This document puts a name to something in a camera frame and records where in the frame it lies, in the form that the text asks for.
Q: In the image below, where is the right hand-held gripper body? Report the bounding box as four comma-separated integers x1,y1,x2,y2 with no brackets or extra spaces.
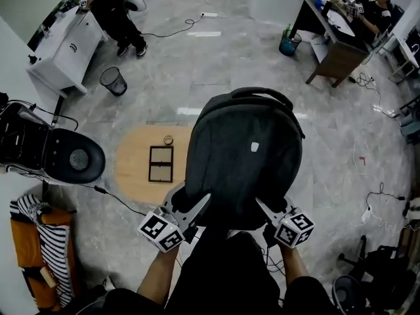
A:
262,210,315,249

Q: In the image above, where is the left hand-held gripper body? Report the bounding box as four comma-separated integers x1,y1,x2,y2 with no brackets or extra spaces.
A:
137,207,198,253

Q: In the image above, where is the grey fabric backpack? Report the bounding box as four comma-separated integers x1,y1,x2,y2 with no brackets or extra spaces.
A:
184,86,306,232

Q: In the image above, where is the person's left forearm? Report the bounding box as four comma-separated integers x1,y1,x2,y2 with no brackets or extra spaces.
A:
136,246,180,303

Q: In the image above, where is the person's right forearm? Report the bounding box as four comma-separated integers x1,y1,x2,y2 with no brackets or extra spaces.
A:
278,243,311,285

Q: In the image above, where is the oval wooden table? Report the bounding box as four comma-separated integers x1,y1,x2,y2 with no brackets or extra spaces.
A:
114,125,194,206

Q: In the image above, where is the person's black clothing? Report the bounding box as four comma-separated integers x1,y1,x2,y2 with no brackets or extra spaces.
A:
75,231,339,315

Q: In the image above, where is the black office chair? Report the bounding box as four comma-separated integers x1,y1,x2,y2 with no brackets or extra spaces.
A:
337,234,417,315

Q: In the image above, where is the black white striped cloth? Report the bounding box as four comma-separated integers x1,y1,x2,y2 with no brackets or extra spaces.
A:
9,194,75,308

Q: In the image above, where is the black mesh wastebasket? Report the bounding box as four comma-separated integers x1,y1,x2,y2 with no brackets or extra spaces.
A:
99,66,128,97

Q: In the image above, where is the black open equipment pack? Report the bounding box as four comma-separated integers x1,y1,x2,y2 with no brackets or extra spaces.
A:
0,100,53,173

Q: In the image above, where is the dark brown wooden desk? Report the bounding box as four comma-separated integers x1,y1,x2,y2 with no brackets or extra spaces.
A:
288,0,371,89

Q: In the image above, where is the blue-lined mesh wastebasket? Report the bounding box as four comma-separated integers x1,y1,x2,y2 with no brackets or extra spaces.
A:
278,28,303,57

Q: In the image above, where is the white drawer cabinet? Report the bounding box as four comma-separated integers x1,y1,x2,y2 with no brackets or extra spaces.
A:
26,7,109,98

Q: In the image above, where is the white paper sheet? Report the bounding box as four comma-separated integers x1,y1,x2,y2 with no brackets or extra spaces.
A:
326,9,356,37

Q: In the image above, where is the white block cabinet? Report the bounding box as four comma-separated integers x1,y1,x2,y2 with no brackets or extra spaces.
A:
248,0,306,22

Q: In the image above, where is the black double picture frame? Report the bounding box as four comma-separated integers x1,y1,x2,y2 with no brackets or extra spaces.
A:
148,145,175,184

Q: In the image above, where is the black cable with power brick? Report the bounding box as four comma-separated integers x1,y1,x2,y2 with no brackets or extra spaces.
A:
81,184,147,216

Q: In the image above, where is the white floor cable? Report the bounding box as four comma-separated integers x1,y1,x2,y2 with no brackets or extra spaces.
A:
352,73,404,179

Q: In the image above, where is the black floor cable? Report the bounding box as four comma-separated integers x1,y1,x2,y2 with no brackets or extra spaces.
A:
140,13,206,39

